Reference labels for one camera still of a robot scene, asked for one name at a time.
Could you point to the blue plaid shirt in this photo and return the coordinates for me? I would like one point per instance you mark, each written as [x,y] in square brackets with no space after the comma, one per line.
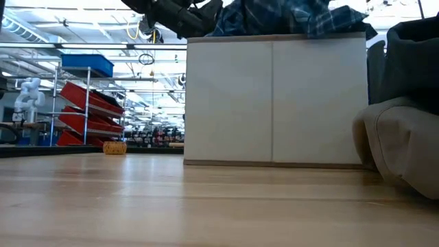
[274,17]

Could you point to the beige fabric storage box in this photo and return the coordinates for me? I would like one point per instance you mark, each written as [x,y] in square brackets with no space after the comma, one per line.
[274,103]

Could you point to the dark green garment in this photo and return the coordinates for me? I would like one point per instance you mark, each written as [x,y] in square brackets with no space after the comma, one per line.
[411,61]

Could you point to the beige garment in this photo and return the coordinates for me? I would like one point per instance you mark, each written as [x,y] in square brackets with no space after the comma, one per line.
[404,144]

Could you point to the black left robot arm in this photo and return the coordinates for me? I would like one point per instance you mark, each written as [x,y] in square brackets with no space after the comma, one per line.
[161,12]

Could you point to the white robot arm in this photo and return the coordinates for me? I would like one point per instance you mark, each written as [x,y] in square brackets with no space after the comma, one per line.
[29,97]

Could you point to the blue plastic bin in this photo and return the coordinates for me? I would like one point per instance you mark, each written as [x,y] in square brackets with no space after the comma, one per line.
[87,65]

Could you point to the red plastic bin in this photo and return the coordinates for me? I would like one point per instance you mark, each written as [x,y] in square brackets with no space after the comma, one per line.
[82,120]
[70,139]
[85,97]

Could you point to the metal shelf rack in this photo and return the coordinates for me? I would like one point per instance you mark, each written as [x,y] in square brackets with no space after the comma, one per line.
[86,103]

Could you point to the small round tape roll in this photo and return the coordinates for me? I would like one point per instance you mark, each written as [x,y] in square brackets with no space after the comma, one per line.
[114,147]

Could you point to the black upright stand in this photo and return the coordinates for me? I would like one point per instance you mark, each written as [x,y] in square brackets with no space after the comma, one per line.
[375,68]

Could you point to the thin black pole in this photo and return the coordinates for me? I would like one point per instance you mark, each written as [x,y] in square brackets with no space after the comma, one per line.
[419,8]

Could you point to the black table frame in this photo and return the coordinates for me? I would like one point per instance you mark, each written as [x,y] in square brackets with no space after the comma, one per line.
[51,151]

